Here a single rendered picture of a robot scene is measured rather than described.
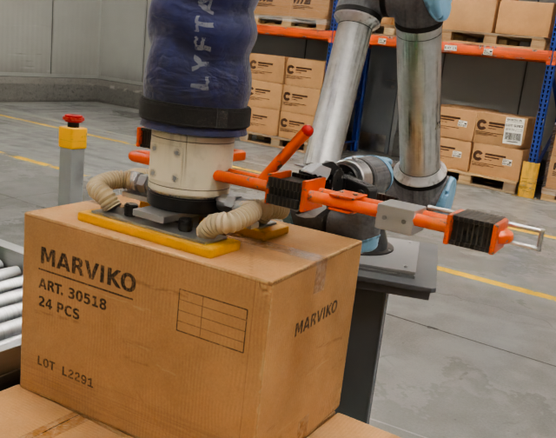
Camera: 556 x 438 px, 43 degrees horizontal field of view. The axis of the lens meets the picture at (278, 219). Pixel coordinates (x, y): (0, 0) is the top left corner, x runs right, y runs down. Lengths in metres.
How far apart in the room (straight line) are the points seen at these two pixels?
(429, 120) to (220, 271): 0.84
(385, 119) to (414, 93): 8.55
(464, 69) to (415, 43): 8.27
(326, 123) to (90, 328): 0.70
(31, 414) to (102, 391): 0.16
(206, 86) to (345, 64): 0.47
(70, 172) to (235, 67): 1.20
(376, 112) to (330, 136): 8.77
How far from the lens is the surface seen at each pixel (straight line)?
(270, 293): 1.22
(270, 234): 1.47
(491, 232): 1.19
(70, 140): 2.46
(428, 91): 1.86
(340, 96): 1.71
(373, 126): 10.48
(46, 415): 1.60
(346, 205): 1.27
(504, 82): 9.89
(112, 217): 1.46
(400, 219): 1.24
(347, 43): 1.75
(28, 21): 12.84
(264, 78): 9.92
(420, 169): 1.98
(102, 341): 1.49
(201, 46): 1.36
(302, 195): 1.30
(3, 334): 2.01
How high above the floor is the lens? 1.33
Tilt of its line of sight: 14 degrees down
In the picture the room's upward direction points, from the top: 6 degrees clockwise
